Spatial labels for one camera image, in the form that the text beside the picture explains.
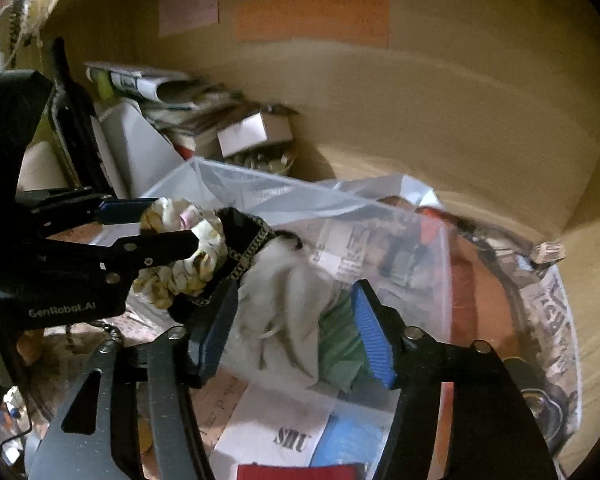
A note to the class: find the cream floral scrunchie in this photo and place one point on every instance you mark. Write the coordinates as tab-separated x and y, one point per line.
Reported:
200	265

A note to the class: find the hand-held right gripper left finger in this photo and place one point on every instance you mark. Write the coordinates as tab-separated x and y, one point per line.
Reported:
214	332

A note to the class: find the pink paper note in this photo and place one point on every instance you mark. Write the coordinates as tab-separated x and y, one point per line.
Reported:
187	7

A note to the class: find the white printed paper sheet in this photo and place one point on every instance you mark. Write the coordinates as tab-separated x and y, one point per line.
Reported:
275	425

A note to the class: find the green cloth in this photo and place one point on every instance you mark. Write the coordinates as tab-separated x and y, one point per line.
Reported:
342	345

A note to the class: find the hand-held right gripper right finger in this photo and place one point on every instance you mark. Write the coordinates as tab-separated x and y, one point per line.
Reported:
373	336

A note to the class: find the orange paper note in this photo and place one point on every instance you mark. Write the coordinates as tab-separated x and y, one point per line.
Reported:
312	22

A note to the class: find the white plastic container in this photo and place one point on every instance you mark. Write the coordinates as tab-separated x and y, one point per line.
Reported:
135	150

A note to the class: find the stack of newspapers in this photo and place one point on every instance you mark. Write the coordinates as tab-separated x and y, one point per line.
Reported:
180	105

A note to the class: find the clear plastic bag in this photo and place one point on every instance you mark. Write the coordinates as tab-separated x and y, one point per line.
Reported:
300	200

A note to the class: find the blue paper sheet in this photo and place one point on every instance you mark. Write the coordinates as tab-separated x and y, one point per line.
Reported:
347	440

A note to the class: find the newspaper print basket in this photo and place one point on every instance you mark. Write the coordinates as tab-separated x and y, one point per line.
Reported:
550	310

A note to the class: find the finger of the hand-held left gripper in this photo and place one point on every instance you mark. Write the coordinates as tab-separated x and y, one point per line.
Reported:
165	247
122	210

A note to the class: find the small white cardboard box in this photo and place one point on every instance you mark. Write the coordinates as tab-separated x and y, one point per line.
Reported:
252	132

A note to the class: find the red book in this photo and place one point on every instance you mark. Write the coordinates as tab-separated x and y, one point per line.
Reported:
300	472

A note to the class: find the small patterned tag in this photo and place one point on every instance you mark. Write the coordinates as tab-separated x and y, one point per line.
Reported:
550	252

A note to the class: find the white cloth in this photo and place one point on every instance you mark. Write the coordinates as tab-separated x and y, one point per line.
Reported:
285	305

